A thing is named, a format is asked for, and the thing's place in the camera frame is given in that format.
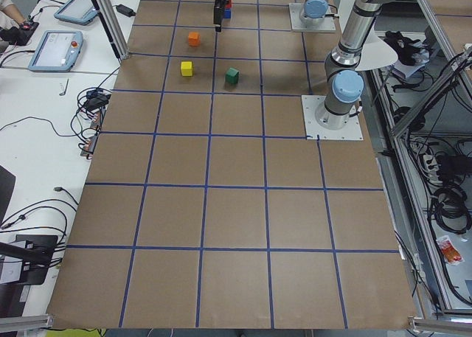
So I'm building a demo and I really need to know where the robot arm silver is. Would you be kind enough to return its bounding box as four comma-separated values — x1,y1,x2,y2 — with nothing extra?
299,0,329,24
316,0,394,130

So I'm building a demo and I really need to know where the orange wooden block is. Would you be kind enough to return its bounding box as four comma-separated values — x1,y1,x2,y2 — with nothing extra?
187,31,201,47

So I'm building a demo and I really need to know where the yellow wooden block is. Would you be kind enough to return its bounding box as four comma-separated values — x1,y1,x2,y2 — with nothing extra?
180,60,193,77

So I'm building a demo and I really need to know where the green wooden block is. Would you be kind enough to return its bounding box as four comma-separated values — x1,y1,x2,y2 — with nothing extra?
225,67,240,85

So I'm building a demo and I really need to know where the black power adapter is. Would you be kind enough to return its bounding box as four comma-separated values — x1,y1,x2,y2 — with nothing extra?
116,4,136,17

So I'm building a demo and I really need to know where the far teach pendant tablet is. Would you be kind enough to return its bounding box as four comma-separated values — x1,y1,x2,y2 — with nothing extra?
54,0,97,26

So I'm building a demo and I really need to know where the teach pendant tablet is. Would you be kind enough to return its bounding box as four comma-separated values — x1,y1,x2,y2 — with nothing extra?
28,30,83,72
54,0,97,26

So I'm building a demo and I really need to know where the near teach pendant tablet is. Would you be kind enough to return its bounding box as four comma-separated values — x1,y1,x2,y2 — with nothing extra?
28,30,83,72

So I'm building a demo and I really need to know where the metal allen key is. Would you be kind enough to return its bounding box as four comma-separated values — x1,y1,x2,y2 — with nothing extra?
59,79,69,96

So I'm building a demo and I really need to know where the orange snack packet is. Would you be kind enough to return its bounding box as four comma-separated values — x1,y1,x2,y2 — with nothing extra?
436,235,463,265

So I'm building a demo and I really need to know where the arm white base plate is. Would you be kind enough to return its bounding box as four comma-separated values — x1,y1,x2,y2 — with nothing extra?
302,95,364,141
289,3,336,33

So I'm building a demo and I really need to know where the aluminium frame post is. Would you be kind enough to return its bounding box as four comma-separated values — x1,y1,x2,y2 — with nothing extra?
91,0,129,60

